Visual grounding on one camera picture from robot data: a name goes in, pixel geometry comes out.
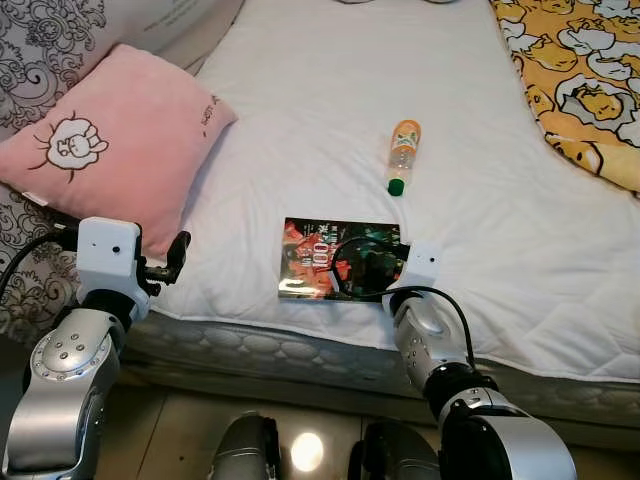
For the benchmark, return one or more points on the silver robot right leg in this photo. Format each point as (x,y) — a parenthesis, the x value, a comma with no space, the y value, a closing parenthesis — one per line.
(390,455)

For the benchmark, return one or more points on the large grey floral patterned pillow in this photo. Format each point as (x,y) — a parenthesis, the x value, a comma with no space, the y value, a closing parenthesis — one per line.
(40,60)

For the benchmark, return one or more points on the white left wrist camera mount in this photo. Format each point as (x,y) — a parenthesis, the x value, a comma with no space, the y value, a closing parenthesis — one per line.
(108,255)

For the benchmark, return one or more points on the silver robot leg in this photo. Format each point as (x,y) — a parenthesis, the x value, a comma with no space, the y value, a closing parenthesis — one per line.
(390,455)
(245,450)

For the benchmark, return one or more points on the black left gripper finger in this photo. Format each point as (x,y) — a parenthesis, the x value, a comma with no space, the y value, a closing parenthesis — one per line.
(179,255)

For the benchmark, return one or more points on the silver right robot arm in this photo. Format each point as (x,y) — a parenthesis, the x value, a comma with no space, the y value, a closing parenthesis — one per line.
(430,340)

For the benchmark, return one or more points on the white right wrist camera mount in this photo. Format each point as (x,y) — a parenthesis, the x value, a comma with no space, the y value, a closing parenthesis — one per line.
(420,265)

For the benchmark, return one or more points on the clear plastic bottle green cap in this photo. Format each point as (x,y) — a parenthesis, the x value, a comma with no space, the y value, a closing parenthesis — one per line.
(403,150)

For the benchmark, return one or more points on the white quilted mattress pad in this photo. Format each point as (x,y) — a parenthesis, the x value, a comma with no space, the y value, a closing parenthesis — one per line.
(330,90)

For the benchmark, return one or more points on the silver robot left leg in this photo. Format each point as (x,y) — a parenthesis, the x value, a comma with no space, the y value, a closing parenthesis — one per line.
(245,450)

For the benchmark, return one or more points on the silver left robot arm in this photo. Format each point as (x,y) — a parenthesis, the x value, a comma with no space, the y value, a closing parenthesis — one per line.
(65,370)

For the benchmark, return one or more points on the yellow cartoon print blanket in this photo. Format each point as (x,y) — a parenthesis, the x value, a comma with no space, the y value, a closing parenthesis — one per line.
(580,70)

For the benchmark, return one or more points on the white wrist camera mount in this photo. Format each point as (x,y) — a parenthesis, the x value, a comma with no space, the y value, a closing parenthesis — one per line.
(420,265)
(108,255)

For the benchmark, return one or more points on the pink plush pillow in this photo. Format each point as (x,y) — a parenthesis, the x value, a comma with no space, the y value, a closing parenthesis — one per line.
(130,130)

